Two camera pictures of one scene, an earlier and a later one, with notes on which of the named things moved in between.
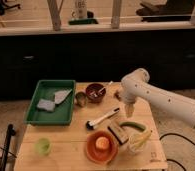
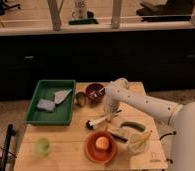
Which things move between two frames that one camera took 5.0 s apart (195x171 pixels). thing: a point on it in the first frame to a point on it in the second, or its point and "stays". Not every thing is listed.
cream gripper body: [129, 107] to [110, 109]
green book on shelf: [90, 21] stays
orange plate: [101, 147] stays
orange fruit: [102, 142] stays
